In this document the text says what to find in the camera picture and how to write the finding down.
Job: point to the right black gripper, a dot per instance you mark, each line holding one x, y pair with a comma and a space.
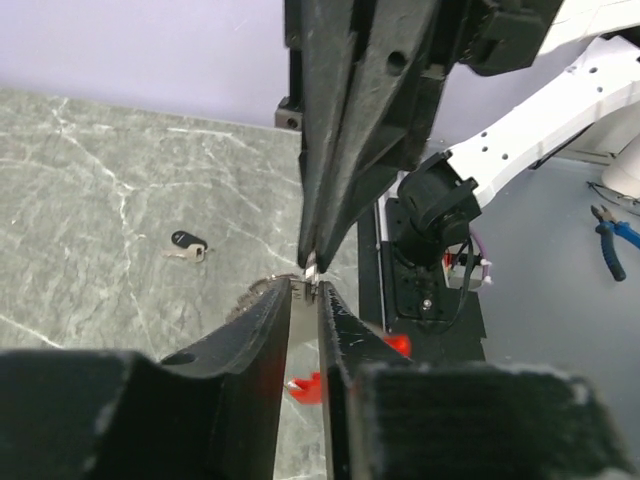
326, 42

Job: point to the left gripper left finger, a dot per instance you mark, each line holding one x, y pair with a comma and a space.
209, 411

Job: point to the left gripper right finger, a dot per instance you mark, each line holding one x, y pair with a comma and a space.
389, 417

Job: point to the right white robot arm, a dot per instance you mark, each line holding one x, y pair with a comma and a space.
445, 193

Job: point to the black headed key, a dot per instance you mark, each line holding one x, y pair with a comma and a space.
186, 246

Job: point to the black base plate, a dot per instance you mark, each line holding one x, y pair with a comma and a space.
420, 316

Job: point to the blue handled pliers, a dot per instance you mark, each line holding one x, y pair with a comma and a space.
608, 228

